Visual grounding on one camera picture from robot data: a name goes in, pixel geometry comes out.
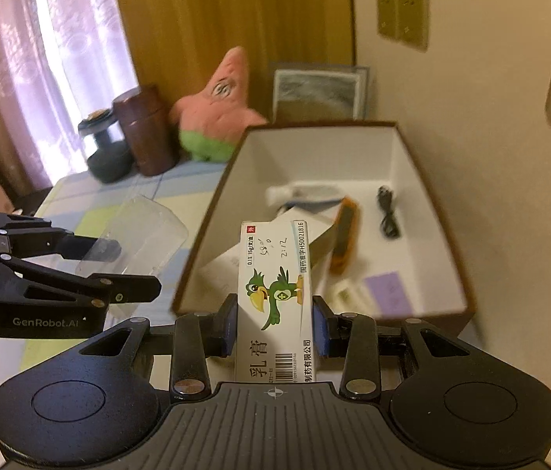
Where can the clear plastic box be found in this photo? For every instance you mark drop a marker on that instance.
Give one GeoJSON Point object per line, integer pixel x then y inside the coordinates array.
{"type": "Point", "coordinates": [148, 225]}

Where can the yellow wooden panel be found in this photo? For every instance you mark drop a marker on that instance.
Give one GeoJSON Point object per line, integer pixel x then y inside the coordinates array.
{"type": "Point", "coordinates": [231, 10]}

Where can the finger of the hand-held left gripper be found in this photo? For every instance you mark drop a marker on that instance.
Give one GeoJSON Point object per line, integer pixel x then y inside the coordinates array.
{"type": "Point", "coordinates": [36, 240]}
{"type": "Point", "coordinates": [128, 289]}

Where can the orange utility knife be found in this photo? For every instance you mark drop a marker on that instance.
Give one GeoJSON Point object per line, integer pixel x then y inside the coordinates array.
{"type": "Point", "coordinates": [345, 235]}

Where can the pink star plush toy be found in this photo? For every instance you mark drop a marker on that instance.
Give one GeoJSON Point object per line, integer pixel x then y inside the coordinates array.
{"type": "Point", "coordinates": [217, 107]}

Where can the framed picture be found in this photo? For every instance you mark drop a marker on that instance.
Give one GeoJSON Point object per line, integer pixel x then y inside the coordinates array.
{"type": "Point", "coordinates": [319, 93]}

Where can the white bird print medicine box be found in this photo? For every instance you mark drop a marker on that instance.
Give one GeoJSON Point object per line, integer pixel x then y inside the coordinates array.
{"type": "Point", "coordinates": [275, 274]}

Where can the gold wall sockets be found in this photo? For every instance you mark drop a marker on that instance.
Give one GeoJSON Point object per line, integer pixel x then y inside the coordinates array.
{"type": "Point", "coordinates": [402, 17]}

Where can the pink lace curtain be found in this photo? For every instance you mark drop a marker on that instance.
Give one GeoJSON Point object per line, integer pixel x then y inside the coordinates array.
{"type": "Point", "coordinates": [21, 58]}

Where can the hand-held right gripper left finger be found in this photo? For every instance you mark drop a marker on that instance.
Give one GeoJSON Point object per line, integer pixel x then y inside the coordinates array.
{"type": "Point", "coordinates": [229, 325]}

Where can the white and gold carton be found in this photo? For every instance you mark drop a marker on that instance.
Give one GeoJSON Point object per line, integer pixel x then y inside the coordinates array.
{"type": "Point", "coordinates": [221, 264]}

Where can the brown cylindrical canister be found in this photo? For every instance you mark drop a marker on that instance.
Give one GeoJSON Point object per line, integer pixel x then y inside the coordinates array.
{"type": "Point", "coordinates": [146, 132]}

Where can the brown cardboard box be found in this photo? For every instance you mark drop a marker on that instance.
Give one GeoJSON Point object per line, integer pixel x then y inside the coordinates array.
{"type": "Point", "coordinates": [422, 166]}

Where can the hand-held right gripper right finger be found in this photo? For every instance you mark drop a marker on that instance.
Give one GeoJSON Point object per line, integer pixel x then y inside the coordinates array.
{"type": "Point", "coordinates": [322, 328]}

